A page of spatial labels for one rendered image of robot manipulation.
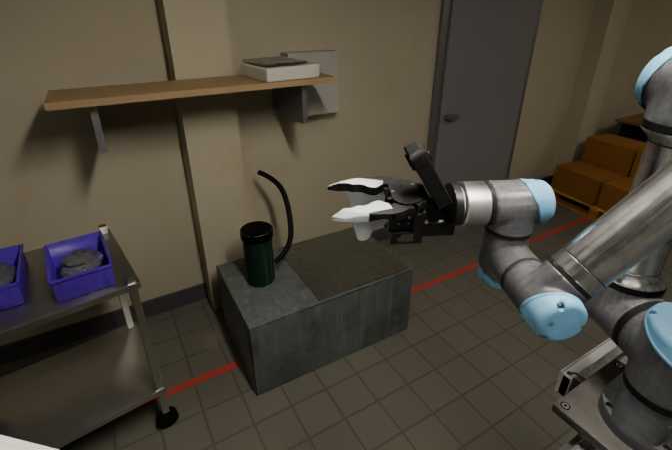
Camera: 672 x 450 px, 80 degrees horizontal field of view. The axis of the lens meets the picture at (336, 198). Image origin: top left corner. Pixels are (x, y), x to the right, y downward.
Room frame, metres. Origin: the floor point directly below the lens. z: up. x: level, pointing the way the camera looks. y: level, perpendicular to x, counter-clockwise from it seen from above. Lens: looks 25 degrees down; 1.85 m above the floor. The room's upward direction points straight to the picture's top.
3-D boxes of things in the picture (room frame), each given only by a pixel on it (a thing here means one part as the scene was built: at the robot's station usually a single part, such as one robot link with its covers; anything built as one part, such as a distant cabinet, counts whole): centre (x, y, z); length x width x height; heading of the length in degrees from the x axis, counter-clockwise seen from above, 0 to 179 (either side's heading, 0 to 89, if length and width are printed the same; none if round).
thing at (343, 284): (2.05, 0.17, 0.47); 1.00 x 0.78 x 0.94; 119
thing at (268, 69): (2.24, 0.30, 1.56); 0.35 x 0.33 x 0.09; 120
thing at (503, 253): (0.59, -0.30, 1.46); 0.11 x 0.08 x 0.11; 5
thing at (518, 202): (0.60, -0.30, 1.56); 0.11 x 0.08 x 0.09; 95
